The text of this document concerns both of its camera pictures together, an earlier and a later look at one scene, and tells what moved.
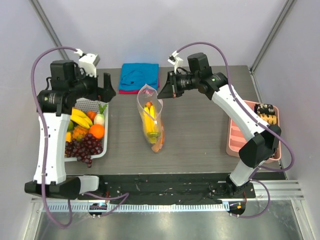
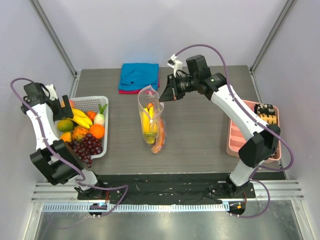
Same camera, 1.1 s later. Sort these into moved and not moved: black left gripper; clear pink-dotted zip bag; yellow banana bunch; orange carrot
Moved: black left gripper
Not moved: yellow banana bunch; orange carrot; clear pink-dotted zip bag
